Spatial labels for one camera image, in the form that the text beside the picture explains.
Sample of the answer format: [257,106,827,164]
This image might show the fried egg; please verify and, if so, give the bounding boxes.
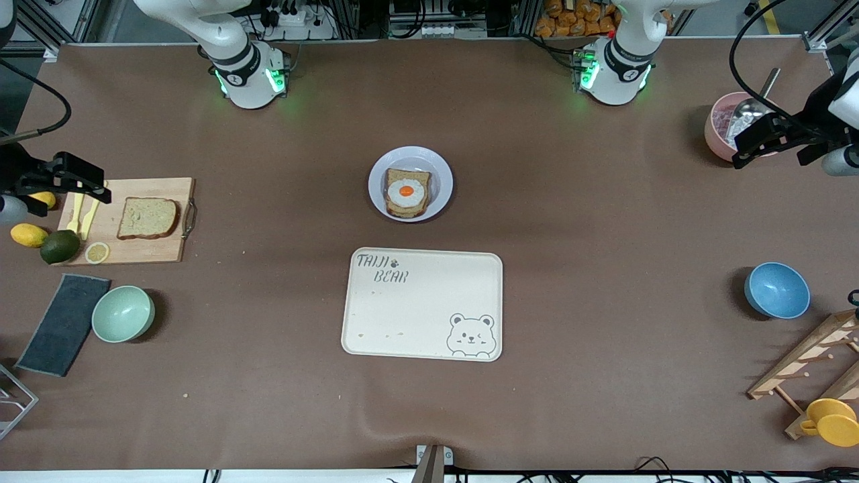
[387,177,427,209]

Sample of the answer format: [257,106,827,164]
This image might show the plain brown bread slice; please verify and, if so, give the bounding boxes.
[117,197,180,241]

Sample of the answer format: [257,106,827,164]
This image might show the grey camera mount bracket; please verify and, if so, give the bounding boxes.
[411,444,454,483]

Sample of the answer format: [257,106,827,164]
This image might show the dark grey cloth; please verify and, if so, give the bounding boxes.
[15,273,112,378]

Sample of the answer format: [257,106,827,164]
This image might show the metal wire rack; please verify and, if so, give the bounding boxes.
[0,362,40,441]

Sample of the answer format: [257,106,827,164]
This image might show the wooden cutting board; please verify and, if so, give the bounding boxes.
[59,177,197,266]

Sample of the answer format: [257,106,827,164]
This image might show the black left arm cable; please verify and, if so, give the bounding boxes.
[729,0,826,131]

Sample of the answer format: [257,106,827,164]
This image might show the white power strip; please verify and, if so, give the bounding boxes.
[258,0,336,41]

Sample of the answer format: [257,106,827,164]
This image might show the wooden peg rack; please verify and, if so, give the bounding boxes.
[746,310,859,441]

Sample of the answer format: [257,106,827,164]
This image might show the yellow cup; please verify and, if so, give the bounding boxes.
[799,398,859,448]

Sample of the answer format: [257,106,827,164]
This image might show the pink bowl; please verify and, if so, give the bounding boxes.
[704,92,782,163]

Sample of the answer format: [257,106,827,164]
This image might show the metal scoop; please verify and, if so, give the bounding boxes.
[725,67,782,145]

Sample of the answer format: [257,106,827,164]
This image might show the white round plate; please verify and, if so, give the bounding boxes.
[368,146,454,223]

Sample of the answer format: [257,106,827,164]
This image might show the cream bear print tray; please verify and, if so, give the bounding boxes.
[341,248,503,363]

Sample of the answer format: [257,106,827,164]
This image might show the green avocado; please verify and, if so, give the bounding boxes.
[40,229,81,265]

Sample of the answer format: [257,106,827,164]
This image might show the black floor cables bundle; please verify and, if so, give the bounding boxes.
[510,456,859,483]

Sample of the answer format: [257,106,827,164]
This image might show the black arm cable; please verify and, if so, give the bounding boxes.
[0,59,72,145]
[729,0,826,131]

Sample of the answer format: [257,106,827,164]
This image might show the yellow plastic fork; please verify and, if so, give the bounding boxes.
[66,191,86,234]

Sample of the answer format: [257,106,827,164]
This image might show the yellow plastic knife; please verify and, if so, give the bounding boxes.
[79,180,108,240]

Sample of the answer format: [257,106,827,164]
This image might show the clear ice cubes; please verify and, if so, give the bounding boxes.
[714,106,746,145]

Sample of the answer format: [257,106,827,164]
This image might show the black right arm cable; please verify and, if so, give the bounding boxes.
[0,59,72,145]

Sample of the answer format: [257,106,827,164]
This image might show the blue bowl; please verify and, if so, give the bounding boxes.
[744,262,811,320]

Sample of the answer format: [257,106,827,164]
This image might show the orange snack packs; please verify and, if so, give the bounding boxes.
[535,0,618,38]

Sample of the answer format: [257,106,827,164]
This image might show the light green bowl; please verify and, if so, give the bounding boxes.
[91,286,156,344]

